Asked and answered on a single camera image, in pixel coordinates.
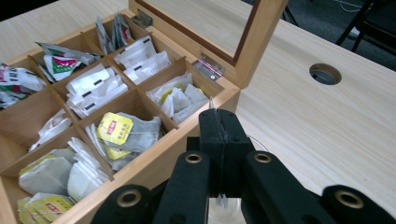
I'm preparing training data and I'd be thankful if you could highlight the pile of white tea bags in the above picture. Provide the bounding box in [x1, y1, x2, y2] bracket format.
[146, 72, 211, 125]

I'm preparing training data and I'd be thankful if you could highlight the wooden tea box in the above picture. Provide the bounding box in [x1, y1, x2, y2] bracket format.
[0, 0, 289, 224]

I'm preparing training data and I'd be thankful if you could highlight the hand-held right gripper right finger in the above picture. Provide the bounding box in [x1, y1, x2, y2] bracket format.
[222, 111, 337, 224]

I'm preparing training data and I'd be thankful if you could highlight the white floor cable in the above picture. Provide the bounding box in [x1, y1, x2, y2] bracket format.
[334, 0, 373, 13]

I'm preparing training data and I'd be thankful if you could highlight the pile of printed foil sachets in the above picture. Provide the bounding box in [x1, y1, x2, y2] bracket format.
[35, 41, 101, 83]
[94, 13, 134, 55]
[0, 62, 48, 110]

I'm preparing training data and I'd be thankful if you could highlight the pile of yellow-tagged tea bags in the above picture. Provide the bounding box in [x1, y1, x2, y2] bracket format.
[84, 111, 163, 172]
[17, 136, 110, 224]

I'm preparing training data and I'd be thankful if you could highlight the black folding chair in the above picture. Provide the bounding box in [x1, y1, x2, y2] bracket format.
[281, 0, 396, 58]

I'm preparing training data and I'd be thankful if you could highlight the clear plastic cup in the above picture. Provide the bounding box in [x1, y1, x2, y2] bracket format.
[206, 197, 246, 224]

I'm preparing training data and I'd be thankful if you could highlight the white paper tea sachet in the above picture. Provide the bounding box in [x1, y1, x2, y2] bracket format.
[29, 108, 73, 152]

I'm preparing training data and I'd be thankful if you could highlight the pile of white paper sachets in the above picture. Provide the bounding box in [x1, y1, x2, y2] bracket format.
[113, 35, 172, 86]
[64, 63, 129, 119]

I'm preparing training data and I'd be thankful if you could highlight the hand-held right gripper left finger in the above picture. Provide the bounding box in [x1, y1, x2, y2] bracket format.
[152, 108, 223, 224]

